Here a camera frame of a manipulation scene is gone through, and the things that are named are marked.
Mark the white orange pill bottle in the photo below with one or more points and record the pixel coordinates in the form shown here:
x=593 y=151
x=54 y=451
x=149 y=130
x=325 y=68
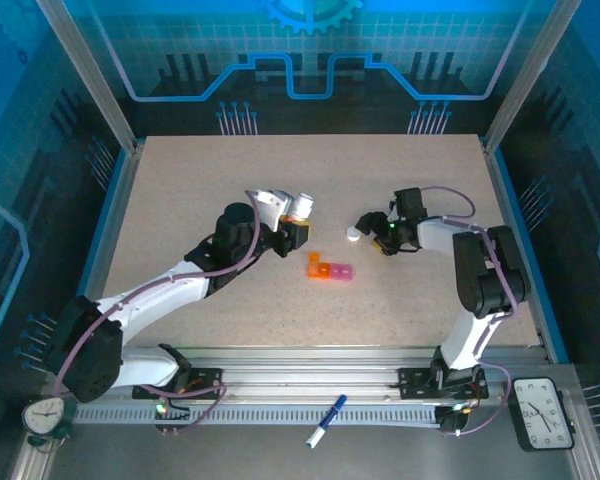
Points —
x=302 y=205

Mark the white bottle cap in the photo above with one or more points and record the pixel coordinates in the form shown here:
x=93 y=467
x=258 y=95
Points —
x=353 y=235

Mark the orange pink pill organizer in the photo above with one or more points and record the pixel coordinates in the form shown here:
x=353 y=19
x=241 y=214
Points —
x=337 y=272

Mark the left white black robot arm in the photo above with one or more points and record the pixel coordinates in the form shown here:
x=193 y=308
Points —
x=150 y=300

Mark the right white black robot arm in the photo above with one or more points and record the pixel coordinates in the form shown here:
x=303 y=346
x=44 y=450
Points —
x=485 y=280

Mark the aluminium front beam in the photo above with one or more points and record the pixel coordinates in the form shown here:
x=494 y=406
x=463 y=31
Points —
x=305 y=370

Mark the blue white marker pen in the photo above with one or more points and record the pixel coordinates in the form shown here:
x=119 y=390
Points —
x=326 y=421

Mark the black controller module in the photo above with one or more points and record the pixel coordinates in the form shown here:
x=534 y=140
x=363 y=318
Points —
x=177 y=411
x=452 y=420

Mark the black rectangular clock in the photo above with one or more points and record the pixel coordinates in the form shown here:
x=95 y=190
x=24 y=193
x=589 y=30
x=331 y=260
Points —
x=542 y=412

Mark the round white green clock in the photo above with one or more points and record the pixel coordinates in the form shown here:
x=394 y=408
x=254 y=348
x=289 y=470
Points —
x=44 y=415

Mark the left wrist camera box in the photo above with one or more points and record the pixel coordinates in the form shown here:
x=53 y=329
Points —
x=275 y=200

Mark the aluminium side rail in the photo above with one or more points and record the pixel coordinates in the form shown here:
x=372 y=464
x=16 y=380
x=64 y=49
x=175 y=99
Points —
x=505 y=200
x=121 y=200

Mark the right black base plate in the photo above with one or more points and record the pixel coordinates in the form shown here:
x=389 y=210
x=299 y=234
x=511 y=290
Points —
x=412 y=385

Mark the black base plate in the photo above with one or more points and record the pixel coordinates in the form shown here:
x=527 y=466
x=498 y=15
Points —
x=210 y=385
x=412 y=385

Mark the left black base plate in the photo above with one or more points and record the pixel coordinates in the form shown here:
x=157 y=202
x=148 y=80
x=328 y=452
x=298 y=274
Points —
x=210 y=385

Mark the aluminium frame post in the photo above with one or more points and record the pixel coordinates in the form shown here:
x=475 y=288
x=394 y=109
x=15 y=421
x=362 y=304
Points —
x=527 y=75
x=96 y=75

